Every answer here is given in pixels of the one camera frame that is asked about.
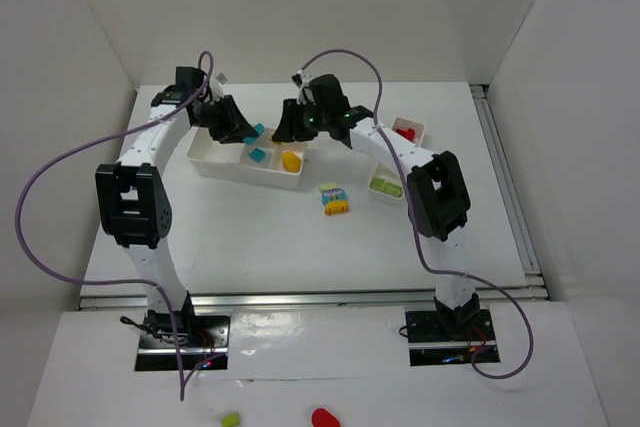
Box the orange sun round lego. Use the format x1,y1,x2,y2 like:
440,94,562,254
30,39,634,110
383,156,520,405
281,151,303,174

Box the teal square lego brick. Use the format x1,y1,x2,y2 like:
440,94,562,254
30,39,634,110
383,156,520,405
249,148,266,163

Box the white divided container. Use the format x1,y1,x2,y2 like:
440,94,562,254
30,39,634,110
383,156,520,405
186,128,307,189
367,115,427,206

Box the teal flower lego brick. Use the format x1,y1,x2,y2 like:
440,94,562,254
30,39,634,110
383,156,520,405
321,187,348,206

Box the light green lego brick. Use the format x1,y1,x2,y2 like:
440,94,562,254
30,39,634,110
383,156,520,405
370,177,404,198

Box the teal and green lego stack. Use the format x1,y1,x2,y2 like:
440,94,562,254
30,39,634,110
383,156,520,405
243,123,265,145

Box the light green rounded lego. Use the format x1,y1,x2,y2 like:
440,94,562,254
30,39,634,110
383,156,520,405
319,183,337,193

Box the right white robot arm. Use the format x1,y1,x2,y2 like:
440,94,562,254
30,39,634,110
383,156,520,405
273,72,479,334

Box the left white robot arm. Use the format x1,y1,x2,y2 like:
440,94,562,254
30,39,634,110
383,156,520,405
95,67,259,339

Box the red round piece foreground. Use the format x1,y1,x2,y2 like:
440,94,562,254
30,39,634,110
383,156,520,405
311,408,341,427

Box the green lego on foreground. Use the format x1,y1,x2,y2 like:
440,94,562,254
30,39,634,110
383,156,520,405
220,412,241,427

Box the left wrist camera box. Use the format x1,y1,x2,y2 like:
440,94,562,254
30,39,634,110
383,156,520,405
216,72,228,85

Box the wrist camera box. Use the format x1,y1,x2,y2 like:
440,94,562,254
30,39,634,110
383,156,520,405
291,71,311,89
216,72,228,85

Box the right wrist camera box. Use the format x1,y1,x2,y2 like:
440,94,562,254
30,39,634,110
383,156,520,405
291,71,311,89

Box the aluminium rail right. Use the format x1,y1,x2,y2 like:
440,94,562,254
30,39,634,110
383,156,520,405
469,84,551,301

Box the aluminium rail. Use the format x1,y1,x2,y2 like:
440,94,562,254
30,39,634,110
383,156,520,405
469,84,551,301
79,287,451,320

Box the aluminium rail front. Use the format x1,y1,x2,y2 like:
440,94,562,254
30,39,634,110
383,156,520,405
79,287,451,320

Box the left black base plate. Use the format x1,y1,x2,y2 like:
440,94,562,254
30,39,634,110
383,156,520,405
134,315,231,372

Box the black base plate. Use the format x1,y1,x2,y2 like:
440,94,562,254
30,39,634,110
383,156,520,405
398,309,500,367
134,315,231,372

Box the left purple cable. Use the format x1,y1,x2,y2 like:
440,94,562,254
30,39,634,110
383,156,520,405
14,50,217,402

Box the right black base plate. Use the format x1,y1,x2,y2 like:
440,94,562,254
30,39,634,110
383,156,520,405
398,309,500,367

